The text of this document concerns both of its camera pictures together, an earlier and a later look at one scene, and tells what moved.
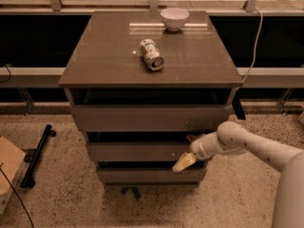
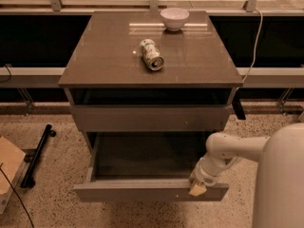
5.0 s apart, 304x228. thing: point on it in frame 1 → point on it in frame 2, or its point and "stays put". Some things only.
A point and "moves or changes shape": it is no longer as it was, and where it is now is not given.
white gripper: [198, 150] → [202, 177]
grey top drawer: [151, 118] stays put
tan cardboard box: [12, 161] stays put
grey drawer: [138, 152] moves or changes shape
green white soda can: [152, 56] stays put
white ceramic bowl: [174, 18] stays put
